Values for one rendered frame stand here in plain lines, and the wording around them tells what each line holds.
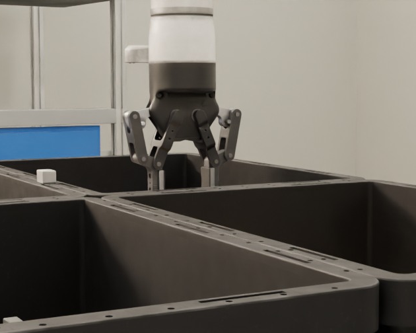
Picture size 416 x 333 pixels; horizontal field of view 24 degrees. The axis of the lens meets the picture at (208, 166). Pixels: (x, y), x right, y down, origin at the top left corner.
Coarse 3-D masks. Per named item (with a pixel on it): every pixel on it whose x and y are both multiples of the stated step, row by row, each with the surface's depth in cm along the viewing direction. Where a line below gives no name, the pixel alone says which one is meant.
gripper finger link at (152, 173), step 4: (148, 156) 106; (136, 160) 106; (148, 160) 106; (152, 160) 106; (140, 164) 106; (148, 164) 106; (148, 168) 107; (152, 168) 106; (148, 172) 107; (152, 172) 106; (156, 172) 107; (148, 176) 107; (152, 176) 106; (156, 176) 107; (148, 180) 108; (152, 180) 106; (156, 180) 107; (148, 184) 108; (152, 184) 106; (156, 184) 107; (148, 188) 108; (152, 188) 107; (156, 188) 107
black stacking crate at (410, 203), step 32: (288, 192) 90; (320, 192) 92; (352, 192) 93; (384, 192) 93; (224, 224) 87; (256, 224) 88; (288, 224) 90; (320, 224) 92; (352, 224) 94; (384, 224) 93; (352, 256) 94; (384, 256) 93
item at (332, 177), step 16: (0, 160) 119; (16, 160) 118; (32, 160) 119; (48, 160) 120; (64, 160) 121; (80, 160) 122; (96, 160) 123; (112, 160) 124; (128, 160) 125; (240, 160) 118; (32, 176) 98; (320, 176) 102; (336, 176) 99; (352, 176) 98; (80, 192) 85; (96, 192) 84; (128, 192) 84; (144, 192) 85
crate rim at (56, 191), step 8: (0, 176) 101; (8, 176) 99; (16, 176) 99; (24, 176) 98; (24, 184) 94; (32, 184) 92; (40, 184) 91; (48, 184) 91; (48, 192) 88; (56, 192) 86; (64, 192) 84; (72, 192) 84; (0, 200) 79; (8, 200) 79; (16, 200) 79
